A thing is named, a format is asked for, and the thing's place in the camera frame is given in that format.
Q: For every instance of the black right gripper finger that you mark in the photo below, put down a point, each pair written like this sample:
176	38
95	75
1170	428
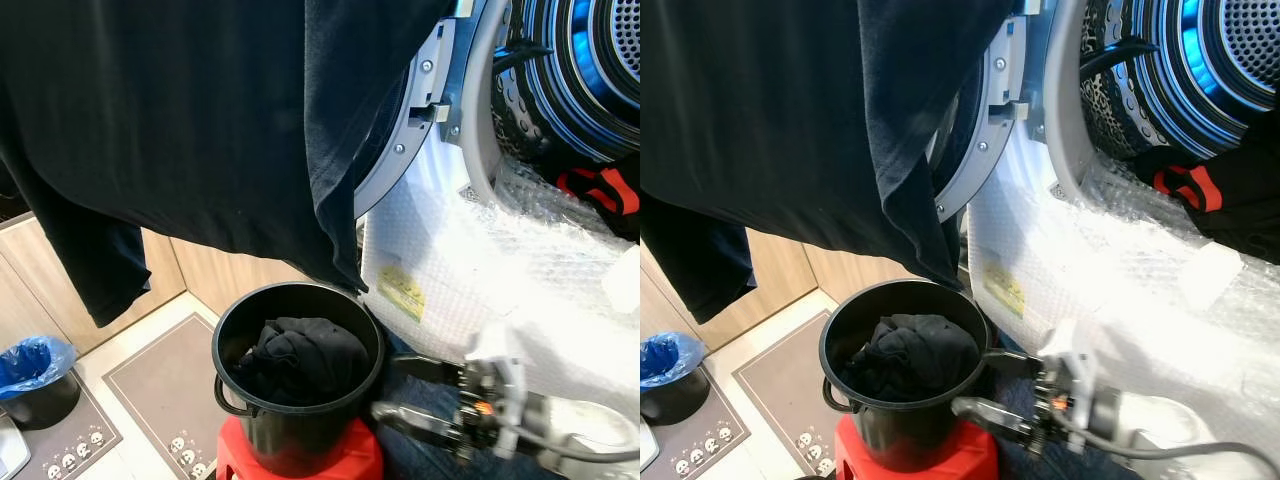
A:
430	368
995	418
1015	364
415	423

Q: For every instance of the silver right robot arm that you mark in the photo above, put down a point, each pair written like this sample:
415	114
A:
540	425
1105	412

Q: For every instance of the white washing machine body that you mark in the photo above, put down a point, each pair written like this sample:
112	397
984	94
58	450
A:
1030	170
432	165

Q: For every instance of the grey washing machine door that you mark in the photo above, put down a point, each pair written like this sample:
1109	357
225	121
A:
990	120
415	110

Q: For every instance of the steel washing machine drum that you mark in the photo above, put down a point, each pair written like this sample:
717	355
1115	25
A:
1180	70
570	80

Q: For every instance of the yellow energy label sticker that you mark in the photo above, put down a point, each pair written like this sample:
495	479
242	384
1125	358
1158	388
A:
402	292
1005	290

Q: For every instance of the black plastic bucket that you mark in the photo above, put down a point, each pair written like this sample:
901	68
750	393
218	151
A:
900	435
300	440

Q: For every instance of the clear bubble wrap sheet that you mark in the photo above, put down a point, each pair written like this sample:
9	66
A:
500	270
1120	290

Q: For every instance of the red plastic stool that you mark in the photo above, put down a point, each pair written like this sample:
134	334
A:
860	462
240	462

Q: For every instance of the white paper patch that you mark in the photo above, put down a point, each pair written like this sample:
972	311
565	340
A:
1210	275
622	280

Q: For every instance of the blue plastic bin bag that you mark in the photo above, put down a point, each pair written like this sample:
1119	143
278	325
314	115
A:
668	358
30	362

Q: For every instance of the small black waste bin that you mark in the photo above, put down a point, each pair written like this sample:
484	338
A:
40	408
675	405

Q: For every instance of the grey skull print floor mat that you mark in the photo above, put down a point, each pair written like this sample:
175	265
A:
165	390
785	400
60	450
690	445

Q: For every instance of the light wooden cabinet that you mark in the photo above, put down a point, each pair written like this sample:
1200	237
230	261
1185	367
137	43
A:
40	290
680	300

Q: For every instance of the black garment with red stripes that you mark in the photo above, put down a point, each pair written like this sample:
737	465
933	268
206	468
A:
1250	200
600	190

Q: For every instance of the grey rubber door gasket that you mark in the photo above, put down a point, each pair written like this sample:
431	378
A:
1065	110
480	120

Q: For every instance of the black hanging T-shirt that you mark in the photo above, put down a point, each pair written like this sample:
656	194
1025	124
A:
180	100
800	100

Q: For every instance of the black countertop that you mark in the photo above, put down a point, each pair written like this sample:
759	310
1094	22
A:
12	212

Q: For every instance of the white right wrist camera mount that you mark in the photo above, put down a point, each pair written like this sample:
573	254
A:
500	350
1070	350

